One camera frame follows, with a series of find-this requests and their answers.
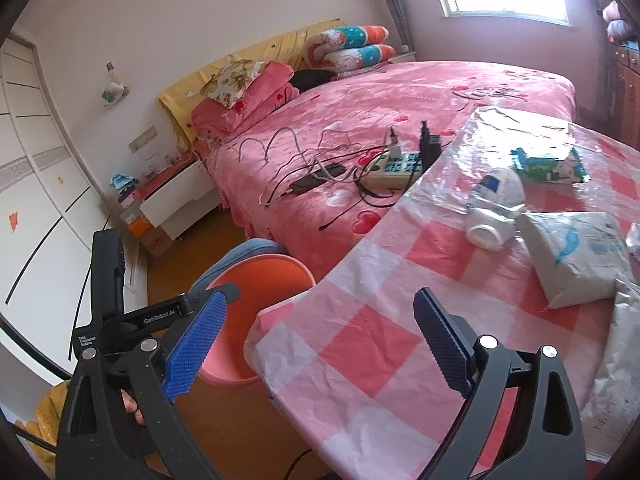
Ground grey plastic pouch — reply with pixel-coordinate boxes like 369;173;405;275
590;280;640;463

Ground black charger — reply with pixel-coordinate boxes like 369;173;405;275
417;120;443;168

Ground yellow headboard cover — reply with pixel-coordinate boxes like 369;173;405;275
159;19;346;148

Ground white wardrobe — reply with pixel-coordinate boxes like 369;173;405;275
0;35;131;376

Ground grey checked curtain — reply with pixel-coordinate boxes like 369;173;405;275
372;0;416;56

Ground person's left hand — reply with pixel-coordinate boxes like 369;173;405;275
120;390;147;427

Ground orange plastic bucket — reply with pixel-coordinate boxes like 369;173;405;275
197;254;316;388

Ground bed with pink bedspread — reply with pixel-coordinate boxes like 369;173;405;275
192;57;576;281

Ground black cloth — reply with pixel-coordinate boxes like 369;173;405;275
290;67;338;93

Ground black cable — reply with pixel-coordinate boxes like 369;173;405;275
260;145;401;231

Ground white nightstand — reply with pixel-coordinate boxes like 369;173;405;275
120;157;221;258

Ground beige power strip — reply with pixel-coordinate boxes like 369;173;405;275
360;150;423;191

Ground white cable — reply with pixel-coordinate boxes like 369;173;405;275
197;120;361;181

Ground green wet wipes packet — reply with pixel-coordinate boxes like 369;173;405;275
510;146;591;184

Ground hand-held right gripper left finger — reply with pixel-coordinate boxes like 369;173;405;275
55;290;228;480

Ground white plastic package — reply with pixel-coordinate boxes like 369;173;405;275
515;211;633;310

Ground hanging wall bag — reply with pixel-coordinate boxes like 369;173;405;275
102;62;131;108

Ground wall socket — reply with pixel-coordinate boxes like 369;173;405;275
129;130;157;153

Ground yellow garment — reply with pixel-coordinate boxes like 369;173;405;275
15;380;71;480

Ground white yogurt bottle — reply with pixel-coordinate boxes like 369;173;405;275
465;167;526;253

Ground black phone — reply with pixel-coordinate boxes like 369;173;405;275
287;162;346;196

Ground pink checked tablecloth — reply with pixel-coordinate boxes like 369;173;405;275
245;105;640;480

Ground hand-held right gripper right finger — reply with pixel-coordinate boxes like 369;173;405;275
412;287;586;480

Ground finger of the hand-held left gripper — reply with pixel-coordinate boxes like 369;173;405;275
190;282;242;311

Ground floral pillow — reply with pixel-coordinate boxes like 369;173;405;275
200;55;268;108

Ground wooden cabinet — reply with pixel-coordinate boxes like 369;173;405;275
595;35;640;151

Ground colourful rolled quilt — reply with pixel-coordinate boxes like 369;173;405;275
302;24;397;78

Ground pink folded blanket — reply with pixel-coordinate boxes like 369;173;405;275
192;60;301;133

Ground stack of folded blankets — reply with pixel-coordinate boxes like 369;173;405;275
602;0;640;43

